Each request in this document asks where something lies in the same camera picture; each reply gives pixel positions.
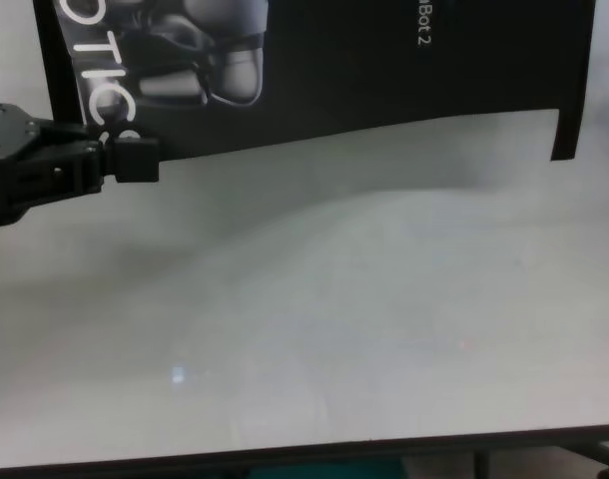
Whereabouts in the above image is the black robot print poster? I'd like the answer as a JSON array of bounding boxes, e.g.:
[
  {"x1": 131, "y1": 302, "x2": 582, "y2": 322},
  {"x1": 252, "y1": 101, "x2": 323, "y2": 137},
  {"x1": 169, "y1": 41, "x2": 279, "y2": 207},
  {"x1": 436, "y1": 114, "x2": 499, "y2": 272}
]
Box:
[{"x1": 57, "y1": 0, "x2": 593, "y2": 164}]

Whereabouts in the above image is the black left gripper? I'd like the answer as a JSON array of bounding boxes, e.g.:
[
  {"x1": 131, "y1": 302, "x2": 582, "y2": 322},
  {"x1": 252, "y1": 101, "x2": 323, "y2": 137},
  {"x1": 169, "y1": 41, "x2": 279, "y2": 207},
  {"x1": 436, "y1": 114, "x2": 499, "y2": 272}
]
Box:
[{"x1": 0, "y1": 102, "x2": 162, "y2": 230}]

